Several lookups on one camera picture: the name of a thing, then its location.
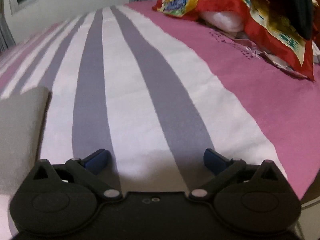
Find colourful red yellow blanket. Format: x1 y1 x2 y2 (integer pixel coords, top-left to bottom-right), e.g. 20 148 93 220
153 0 314 80

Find grey left curtain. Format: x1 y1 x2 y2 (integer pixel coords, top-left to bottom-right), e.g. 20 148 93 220
0 15 15 53

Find white pillow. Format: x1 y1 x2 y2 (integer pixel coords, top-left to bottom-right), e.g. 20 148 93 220
200 11 244 33

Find pink grey striped bedsheet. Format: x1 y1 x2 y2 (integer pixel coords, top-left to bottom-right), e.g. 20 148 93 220
1 1 319 239

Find grey pants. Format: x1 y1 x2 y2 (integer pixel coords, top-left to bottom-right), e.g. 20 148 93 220
1 87 50 194

